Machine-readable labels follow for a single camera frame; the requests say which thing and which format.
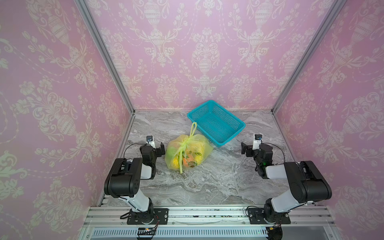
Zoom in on yellow plastic bag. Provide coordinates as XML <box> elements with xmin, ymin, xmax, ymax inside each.
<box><xmin>165</xmin><ymin>122</ymin><xmax>213</xmax><ymax>174</ymax></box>

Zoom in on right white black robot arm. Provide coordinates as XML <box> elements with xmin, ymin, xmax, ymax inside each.
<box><xmin>241</xmin><ymin>143</ymin><xmax>332</xmax><ymax>225</ymax></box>

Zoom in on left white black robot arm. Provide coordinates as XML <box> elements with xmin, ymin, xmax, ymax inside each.
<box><xmin>104</xmin><ymin>144</ymin><xmax>169</xmax><ymax>225</ymax></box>

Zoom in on teal plastic basket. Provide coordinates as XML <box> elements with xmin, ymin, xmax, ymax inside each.
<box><xmin>187</xmin><ymin>100</ymin><xmax>246</xmax><ymax>148</ymax></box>

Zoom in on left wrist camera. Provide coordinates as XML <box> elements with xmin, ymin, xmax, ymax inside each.
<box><xmin>146</xmin><ymin>135</ymin><xmax>156</xmax><ymax>149</ymax></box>

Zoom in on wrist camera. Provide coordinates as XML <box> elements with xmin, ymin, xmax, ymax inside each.
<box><xmin>146</xmin><ymin>135</ymin><xmax>156</xmax><ymax>149</ymax></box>
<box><xmin>253</xmin><ymin>134</ymin><xmax>263</xmax><ymax>150</ymax></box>

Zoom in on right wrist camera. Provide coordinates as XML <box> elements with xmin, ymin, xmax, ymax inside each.
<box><xmin>253</xmin><ymin>134</ymin><xmax>263</xmax><ymax>150</ymax></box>

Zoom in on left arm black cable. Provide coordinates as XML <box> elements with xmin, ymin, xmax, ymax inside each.
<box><xmin>123</xmin><ymin>142</ymin><xmax>148</xmax><ymax>160</ymax></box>

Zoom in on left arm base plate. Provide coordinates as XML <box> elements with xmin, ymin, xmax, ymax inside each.
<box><xmin>127</xmin><ymin>208</ymin><xmax>169</xmax><ymax>225</ymax></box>

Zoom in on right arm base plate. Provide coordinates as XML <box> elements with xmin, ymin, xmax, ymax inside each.
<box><xmin>245</xmin><ymin>206</ymin><xmax>291</xmax><ymax>225</ymax></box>

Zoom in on left corner aluminium post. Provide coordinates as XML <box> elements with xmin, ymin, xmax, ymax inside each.
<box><xmin>74</xmin><ymin>0</ymin><xmax>135</xmax><ymax>116</ymax></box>

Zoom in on corner aluminium post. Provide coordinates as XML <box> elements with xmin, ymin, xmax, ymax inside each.
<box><xmin>271</xmin><ymin>0</ymin><xmax>347</xmax><ymax>116</ymax></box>
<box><xmin>74</xmin><ymin>0</ymin><xmax>135</xmax><ymax>116</ymax></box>

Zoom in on right corner aluminium post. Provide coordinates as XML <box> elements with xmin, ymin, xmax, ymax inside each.
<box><xmin>271</xmin><ymin>0</ymin><xmax>347</xmax><ymax>116</ymax></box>

